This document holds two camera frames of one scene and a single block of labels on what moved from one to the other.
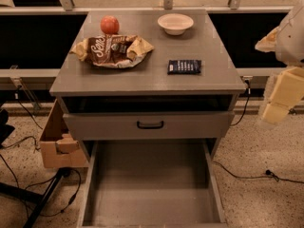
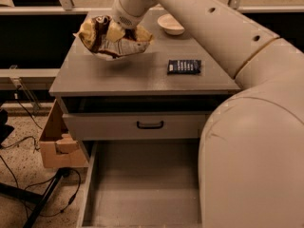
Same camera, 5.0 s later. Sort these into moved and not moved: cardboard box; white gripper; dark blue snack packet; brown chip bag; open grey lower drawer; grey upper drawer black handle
Moved: white gripper; brown chip bag
Not moved: grey upper drawer black handle; cardboard box; open grey lower drawer; dark blue snack packet
